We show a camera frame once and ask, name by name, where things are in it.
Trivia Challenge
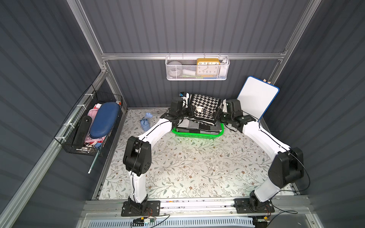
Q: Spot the grey black checked scarf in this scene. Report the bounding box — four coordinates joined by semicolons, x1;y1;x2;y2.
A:
176;119;222;135

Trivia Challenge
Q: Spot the small houndstooth scarf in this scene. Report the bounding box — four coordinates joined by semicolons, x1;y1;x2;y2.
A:
188;94;222;125

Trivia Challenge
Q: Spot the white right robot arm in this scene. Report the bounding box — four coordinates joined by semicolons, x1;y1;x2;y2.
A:
219;99;306;206

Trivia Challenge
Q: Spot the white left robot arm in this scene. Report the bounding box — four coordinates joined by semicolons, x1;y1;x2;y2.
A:
123;93;191;205

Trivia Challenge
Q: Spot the green plastic basket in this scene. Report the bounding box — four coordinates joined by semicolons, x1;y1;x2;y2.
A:
172;125;224;140

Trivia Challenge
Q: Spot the pink item in basket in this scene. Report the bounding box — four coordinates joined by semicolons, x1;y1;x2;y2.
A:
84;103;105;146

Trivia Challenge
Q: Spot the blue framed whiteboard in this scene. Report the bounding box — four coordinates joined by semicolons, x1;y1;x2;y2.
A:
237;76;279;120

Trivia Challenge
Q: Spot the light blue small bottle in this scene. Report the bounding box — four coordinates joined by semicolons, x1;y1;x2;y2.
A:
140;113;153;132

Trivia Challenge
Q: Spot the white tape roll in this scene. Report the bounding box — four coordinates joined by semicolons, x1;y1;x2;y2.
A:
166;61;183;78

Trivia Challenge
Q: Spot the yellow alarm clock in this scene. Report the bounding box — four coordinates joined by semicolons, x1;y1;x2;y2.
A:
196;58;221;78

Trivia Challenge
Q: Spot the blue oval case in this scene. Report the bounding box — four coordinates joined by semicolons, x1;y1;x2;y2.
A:
89;102;120;139

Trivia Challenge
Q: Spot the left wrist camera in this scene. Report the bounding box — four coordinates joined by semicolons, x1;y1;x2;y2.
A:
179;92;191;105

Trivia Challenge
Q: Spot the white wire wall basket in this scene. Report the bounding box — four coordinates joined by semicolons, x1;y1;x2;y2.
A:
165;54;230;81

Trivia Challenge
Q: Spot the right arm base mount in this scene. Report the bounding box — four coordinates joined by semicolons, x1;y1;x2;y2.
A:
233;191;275;214

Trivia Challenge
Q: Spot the black wire side basket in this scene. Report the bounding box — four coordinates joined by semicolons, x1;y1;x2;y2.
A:
55;86;123;157

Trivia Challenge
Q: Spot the black remote handle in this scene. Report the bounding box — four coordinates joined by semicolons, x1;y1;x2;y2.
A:
72;116;92;149

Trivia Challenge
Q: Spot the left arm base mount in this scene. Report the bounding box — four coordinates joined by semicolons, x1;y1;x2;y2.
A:
121;198;161;217

